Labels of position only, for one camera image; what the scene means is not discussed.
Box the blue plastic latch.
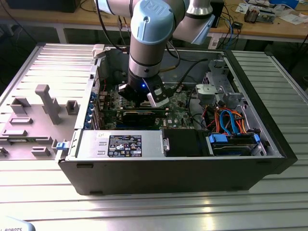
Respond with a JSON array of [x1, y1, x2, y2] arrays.
[[55, 141, 69, 152]]

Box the green RAM stick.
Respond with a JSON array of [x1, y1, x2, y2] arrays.
[[103, 107, 168, 113]]

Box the grey parts rack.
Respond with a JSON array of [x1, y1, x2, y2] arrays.
[[0, 84, 81, 161]]

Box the orange wire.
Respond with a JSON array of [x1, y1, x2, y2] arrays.
[[211, 109, 221, 133], [237, 111, 247, 133]]

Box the pale grey case latch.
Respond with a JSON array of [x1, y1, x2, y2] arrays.
[[92, 44, 106, 59]]

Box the black graphics card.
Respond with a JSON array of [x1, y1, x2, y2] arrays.
[[122, 111, 156, 128]]

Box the blue flat box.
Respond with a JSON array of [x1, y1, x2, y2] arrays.
[[269, 0, 300, 7]]

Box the grey metal disk bay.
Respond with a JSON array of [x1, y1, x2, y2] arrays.
[[194, 59, 245, 110]]

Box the grey metal device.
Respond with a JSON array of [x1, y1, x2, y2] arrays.
[[258, 9, 276, 24]]

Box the silver power supply unit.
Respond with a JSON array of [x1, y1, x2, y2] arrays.
[[72, 129, 167, 161]]

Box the white paper sheets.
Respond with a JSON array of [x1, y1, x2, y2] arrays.
[[276, 13, 308, 25]]

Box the wooden desk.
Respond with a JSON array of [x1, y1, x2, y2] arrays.
[[0, 0, 308, 44]]

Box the black upright box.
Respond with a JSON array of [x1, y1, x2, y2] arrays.
[[213, 0, 225, 28]]

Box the blue cable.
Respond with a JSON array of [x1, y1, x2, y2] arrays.
[[228, 14, 238, 45]]

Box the pale blue teach pendant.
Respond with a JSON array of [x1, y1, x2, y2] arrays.
[[0, 215, 37, 231]]

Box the green motherboard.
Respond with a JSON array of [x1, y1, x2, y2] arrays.
[[96, 83, 194, 130]]

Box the finned CPU cooler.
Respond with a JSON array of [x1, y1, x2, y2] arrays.
[[244, 6, 260, 24]]

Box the black and grey PC case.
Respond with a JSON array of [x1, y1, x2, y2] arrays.
[[57, 43, 298, 196]]

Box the blue wire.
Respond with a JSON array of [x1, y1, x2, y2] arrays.
[[219, 109, 241, 135]]

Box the hard disk in blue carrier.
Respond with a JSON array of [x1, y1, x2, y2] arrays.
[[206, 133, 262, 157]]

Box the red wire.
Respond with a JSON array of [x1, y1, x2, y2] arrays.
[[94, 76, 107, 93]]

